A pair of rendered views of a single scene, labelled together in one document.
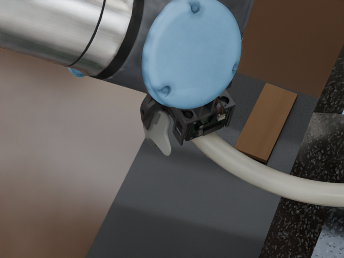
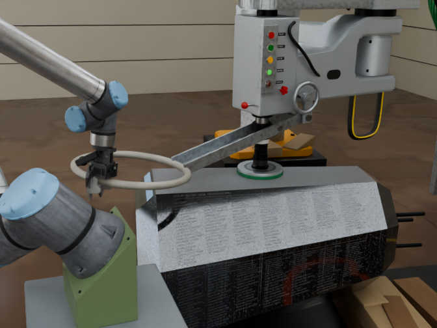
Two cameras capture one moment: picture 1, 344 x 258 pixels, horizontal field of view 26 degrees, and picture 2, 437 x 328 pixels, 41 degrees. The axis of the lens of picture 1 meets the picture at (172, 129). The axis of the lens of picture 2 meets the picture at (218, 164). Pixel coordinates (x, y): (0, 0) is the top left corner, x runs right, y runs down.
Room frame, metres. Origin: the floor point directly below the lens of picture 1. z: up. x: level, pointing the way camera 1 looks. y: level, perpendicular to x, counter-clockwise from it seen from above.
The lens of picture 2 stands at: (-1.39, 0.80, 1.73)
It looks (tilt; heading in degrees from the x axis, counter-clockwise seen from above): 18 degrees down; 325
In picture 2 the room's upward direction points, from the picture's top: 1 degrees clockwise
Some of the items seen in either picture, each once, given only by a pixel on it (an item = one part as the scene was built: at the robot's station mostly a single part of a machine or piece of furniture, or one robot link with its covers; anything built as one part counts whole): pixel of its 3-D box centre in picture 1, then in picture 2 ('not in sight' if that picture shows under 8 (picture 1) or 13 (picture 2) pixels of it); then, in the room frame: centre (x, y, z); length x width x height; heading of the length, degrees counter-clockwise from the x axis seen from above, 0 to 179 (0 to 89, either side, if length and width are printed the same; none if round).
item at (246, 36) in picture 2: not in sight; (278, 66); (0.64, -0.94, 1.33); 0.36 x 0.22 x 0.45; 88
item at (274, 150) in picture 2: not in sight; (266, 147); (1.03, -1.21, 0.81); 0.20 x 0.10 x 0.05; 166
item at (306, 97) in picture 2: not in sight; (300, 95); (0.52, -0.97, 1.21); 0.15 x 0.10 x 0.15; 88
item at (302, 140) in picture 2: not in sight; (298, 141); (1.03, -1.45, 0.80); 0.20 x 0.10 x 0.05; 107
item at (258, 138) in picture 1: (266, 121); not in sight; (1.17, -0.27, 0.02); 0.25 x 0.10 x 0.01; 155
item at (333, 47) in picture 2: not in sight; (332, 65); (0.62, -1.25, 1.31); 0.74 x 0.23 x 0.49; 88
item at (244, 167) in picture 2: not in sight; (259, 168); (0.65, -0.86, 0.86); 0.21 x 0.21 x 0.01
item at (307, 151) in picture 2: not in sight; (261, 141); (1.25, -1.35, 0.76); 0.49 x 0.49 x 0.05; 68
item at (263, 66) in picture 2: not in sight; (267, 59); (0.54, -0.79, 1.38); 0.08 x 0.03 x 0.28; 88
